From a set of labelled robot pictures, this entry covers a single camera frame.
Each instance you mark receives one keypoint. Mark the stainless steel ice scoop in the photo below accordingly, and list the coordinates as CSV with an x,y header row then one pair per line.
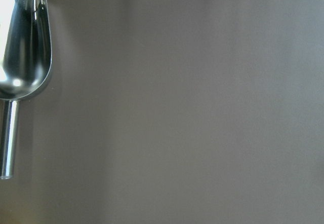
x,y
26,61

